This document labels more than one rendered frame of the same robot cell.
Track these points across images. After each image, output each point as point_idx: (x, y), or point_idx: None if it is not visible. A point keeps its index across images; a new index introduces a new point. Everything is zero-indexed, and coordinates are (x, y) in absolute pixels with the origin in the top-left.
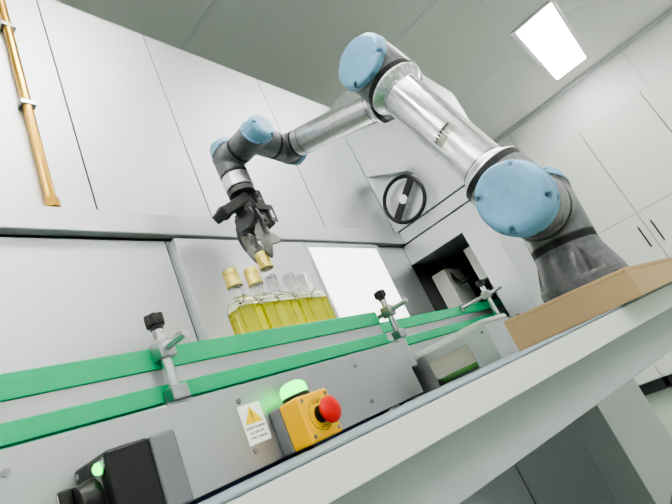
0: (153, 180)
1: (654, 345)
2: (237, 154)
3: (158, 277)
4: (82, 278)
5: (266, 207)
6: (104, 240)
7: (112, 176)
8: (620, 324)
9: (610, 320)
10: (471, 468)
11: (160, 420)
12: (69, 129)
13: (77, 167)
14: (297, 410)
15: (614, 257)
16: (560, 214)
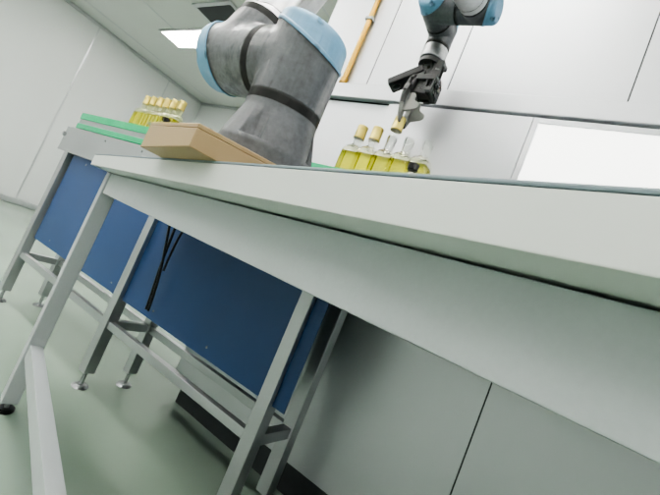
0: (418, 59)
1: (191, 220)
2: (426, 28)
3: (370, 129)
4: (333, 123)
5: (427, 77)
6: (357, 102)
7: (391, 59)
8: (150, 168)
9: (150, 162)
10: (122, 192)
11: None
12: (386, 29)
13: (373, 56)
14: None
15: (227, 123)
16: (221, 72)
